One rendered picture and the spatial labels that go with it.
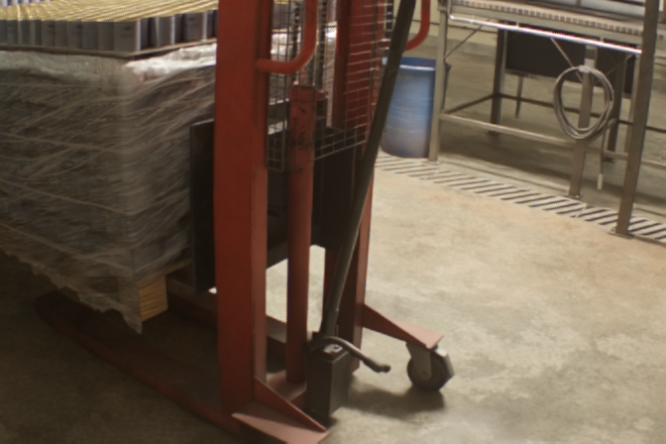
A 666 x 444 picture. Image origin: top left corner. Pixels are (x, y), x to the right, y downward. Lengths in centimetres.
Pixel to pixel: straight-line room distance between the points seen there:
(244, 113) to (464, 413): 122
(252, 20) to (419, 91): 321
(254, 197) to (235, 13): 44
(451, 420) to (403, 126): 287
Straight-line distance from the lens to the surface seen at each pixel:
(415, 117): 487
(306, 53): 161
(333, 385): 219
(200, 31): 193
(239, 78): 173
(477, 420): 238
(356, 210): 194
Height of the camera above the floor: 140
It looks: 18 degrees down
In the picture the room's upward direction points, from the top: 3 degrees clockwise
